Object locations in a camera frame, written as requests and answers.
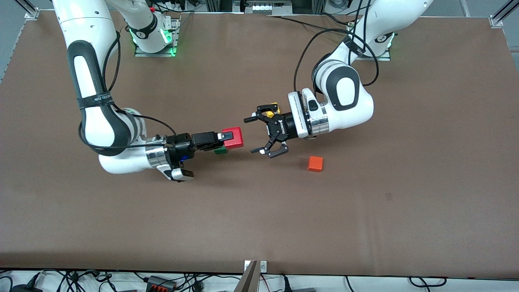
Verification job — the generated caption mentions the aluminium corner bracket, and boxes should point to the aluminium corner bracket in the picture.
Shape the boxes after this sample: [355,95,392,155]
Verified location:
[489,0,519,28]
[24,0,41,20]

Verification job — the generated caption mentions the white metal bracket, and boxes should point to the white metal bracket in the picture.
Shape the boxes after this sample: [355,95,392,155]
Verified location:
[243,260,268,273]

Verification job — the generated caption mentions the aluminium frame rails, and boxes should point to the aluminium frame rails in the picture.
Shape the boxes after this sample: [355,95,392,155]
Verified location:
[205,0,327,16]

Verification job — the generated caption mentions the black velcro strap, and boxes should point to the black velcro strap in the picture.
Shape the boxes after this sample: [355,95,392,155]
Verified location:
[344,39,365,56]
[77,92,114,110]

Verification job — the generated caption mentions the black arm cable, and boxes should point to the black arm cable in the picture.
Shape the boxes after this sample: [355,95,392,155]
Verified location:
[294,0,380,96]
[78,30,177,148]

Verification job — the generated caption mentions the brown table cover sheet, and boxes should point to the brown table cover sheet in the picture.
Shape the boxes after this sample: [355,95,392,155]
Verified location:
[0,10,519,280]

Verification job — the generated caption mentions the black looped cable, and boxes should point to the black looped cable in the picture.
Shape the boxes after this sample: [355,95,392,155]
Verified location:
[407,276,447,288]

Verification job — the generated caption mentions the red wooden block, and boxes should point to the red wooden block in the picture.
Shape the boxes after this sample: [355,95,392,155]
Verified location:
[222,127,244,149]

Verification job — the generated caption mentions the black orange power strip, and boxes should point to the black orange power strip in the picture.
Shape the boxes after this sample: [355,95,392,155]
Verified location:
[145,275,177,291]

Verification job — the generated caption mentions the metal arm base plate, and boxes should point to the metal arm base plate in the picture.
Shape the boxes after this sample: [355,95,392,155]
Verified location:
[134,13,182,58]
[352,32,392,62]

